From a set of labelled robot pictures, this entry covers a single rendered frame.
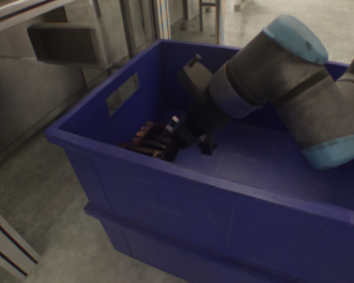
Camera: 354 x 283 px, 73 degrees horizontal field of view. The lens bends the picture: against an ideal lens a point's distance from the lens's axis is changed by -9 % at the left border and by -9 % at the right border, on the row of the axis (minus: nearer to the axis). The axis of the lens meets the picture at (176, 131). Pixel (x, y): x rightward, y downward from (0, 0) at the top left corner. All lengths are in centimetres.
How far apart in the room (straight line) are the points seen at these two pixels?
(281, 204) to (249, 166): 32
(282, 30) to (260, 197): 21
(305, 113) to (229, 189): 14
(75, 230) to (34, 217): 16
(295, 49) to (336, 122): 10
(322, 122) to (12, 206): 92
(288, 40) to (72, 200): 77
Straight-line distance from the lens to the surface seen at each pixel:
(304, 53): 36
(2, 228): 69
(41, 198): 96
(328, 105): 36
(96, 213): 56
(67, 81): 112
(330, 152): 37
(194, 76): 44
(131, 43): 100
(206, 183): 30
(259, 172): 60
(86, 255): 78
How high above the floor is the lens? 67
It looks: 40 degrees down
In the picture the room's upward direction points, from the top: 5 degrees counter-clockwise
